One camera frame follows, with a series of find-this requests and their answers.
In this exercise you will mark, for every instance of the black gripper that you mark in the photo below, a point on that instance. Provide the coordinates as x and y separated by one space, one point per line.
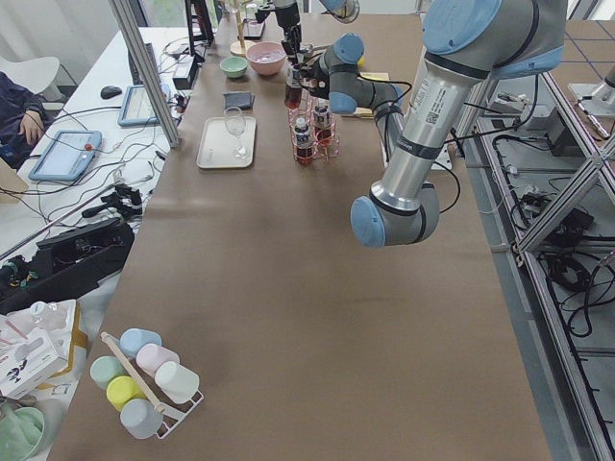
290 20
313 75

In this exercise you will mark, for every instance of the tea bottle white cap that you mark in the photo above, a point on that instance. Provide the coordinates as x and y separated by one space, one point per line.
293 89

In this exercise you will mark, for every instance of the person forearm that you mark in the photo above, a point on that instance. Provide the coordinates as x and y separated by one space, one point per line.
23 121

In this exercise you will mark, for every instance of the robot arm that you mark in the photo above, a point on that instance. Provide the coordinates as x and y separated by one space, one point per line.
465 42
288 18

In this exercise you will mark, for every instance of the pink bowl with ice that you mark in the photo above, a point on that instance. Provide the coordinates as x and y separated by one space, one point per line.
266 58

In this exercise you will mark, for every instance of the wooden glass stand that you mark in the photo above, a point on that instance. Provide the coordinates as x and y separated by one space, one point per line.
242 45

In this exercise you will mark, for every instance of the green bowl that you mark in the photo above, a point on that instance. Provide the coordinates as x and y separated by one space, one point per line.
234 67

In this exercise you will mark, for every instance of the grey folded cloth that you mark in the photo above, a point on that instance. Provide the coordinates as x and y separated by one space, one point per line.
239 99

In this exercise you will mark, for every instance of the clear wine glass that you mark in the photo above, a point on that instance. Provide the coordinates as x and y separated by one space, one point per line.
235 124

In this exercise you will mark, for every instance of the cream rectangular tray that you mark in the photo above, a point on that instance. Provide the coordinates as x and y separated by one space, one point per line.
218 147

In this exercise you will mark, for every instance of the blue teach pendant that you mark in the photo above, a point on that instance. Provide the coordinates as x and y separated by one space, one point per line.
136 109
67 156

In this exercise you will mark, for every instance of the black computer mouse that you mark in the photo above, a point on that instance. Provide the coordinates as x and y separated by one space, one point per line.
110 91

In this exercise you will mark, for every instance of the black equipment case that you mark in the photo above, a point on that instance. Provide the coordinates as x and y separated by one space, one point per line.
66 266

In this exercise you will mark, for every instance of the blue cup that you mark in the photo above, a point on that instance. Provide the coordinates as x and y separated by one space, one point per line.
132 340

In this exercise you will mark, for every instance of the pink cup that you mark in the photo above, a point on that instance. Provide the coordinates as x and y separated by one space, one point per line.
151 356

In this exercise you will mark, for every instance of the white cup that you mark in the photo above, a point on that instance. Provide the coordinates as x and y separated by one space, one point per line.
177 382

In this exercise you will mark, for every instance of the green cup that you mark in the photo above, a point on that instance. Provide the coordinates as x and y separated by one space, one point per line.
104 369

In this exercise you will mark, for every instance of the yellow cup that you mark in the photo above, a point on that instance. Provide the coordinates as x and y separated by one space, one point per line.
121 390

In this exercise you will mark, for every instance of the white cup rack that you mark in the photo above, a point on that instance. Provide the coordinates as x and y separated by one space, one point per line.
174 415

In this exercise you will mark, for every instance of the white cardboard box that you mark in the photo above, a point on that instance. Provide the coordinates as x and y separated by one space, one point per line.
42 346

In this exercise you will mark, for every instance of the grey cup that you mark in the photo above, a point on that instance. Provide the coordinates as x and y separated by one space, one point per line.
140 418

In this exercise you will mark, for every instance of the copper wire bottle basket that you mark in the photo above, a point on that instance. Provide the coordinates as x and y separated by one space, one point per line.
313 131

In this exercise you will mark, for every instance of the aluminium frame post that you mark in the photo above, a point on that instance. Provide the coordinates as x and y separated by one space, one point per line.
127 24

